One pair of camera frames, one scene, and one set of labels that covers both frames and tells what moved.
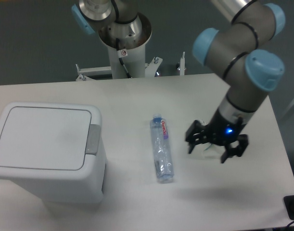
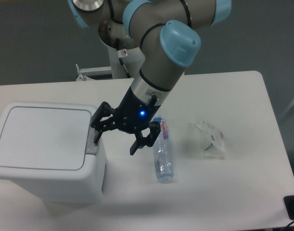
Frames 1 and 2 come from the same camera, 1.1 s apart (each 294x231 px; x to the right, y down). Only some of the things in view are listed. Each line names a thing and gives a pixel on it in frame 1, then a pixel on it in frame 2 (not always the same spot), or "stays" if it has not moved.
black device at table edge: [293, 205] stays
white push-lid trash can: [56, 149] stays
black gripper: [218, 131] to [131, 114]
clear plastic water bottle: [161, 144] stays
